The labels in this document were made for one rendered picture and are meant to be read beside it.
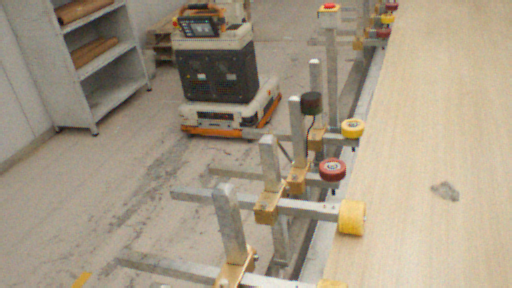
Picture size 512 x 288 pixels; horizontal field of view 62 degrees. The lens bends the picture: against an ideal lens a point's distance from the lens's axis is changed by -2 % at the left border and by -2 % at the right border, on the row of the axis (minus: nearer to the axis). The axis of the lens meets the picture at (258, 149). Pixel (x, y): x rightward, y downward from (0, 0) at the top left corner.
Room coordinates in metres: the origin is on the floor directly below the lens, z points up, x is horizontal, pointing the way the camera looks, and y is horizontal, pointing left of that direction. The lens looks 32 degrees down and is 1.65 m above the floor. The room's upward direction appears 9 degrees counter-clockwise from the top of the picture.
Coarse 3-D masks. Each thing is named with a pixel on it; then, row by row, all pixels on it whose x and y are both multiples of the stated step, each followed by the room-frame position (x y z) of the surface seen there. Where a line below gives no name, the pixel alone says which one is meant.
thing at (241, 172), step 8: (208, 168) 1.20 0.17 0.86; (216, 168) 1.19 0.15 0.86; (224, 168) 1.18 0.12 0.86; (232, 168) 1.17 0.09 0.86; (240, 168) 1.16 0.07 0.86; (248, 168) 1.16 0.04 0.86; (256, 168) 1.15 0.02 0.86; (224, 176) 1.17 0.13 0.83; (232, 176) 1.16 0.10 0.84; (240, 176) 1.15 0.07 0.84; (248, 176) 1.14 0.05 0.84; (256, 176) 1.13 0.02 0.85; (312, 176) 1.06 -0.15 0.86; (312, 184) 1.05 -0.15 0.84; (320, 184) 1.04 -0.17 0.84; (328, 184) 1.03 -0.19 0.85; (336, 184) 1.02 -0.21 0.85
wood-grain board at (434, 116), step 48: (432, 0) 2.59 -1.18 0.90; (480, 0) 2.46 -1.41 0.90; (432, 48) 1.84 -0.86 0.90; (480, 48) 1.76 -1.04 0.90; (384, 96) 1.44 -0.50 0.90; (432, 96) 1.38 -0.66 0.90; (480, 96) 1.33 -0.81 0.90; (384, 144) 1.12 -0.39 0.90; (432, 144) 1.08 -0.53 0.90; (480, 144) 1.04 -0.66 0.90; (384, 192) 0.89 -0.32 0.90; (432, 192) 0.86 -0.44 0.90; (480, 192) 0.83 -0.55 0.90; (336, 240) 0.74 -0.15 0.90; (384, 240) 0.72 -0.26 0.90; (432, 240) 0.70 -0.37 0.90; (480, 240) 0.67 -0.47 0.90
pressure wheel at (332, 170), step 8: (328, 160) 1.07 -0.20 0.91; (336, 160) 1.06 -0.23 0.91; (320, 168) 1.03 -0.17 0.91; (328, 168) 1.03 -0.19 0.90; (336, 168) 1.03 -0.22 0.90; (344, 168) 1.02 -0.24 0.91; (320, 176) 1.03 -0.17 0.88; (328, 176) 1.01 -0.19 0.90; (336, 176) 1.00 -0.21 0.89; (344, 176) 1.01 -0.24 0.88
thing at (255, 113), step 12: (264, 84) 3.12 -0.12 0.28; (276, 84) 3.20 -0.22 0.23; (264, 96) 2.96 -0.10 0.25; (276, 96) 3.18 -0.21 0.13; (180, 108) 2.95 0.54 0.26; (192, 108) 2.91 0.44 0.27; (204, 108) 2.87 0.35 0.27; (216, 108) 2.84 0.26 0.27; (228, 108) 2.80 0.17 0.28; (240, 108) 2.77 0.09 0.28; (252, 108) 2.76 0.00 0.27; (264, 108) 2.91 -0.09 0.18; (180, 120) 2.96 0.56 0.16; (192, 120) 2.90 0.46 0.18; (204, 120) 2.86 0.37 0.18; (252, 120) 2.72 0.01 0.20; (264, 120) 2.88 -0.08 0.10; (192, 132) 2.91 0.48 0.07; (204, 132) 2.86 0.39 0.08; (216, 132) 2.82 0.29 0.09; (228, 132) 2.78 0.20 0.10; (240, 132) 2.74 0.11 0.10
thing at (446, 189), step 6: (432, 186) 0.87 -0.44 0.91; (438, 186) 0.87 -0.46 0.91; (444, 186) 0.86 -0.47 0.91; (450, 186) 0.86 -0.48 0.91; (438, 192) 0.85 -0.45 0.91; (444, 192) 0.84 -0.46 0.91; (450, 192) 0.85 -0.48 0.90; (456, 192) 0.84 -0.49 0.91; (444, 198) 0.83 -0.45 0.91; (450, 198) 0.82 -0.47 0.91; (456, 198) 0.81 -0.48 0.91
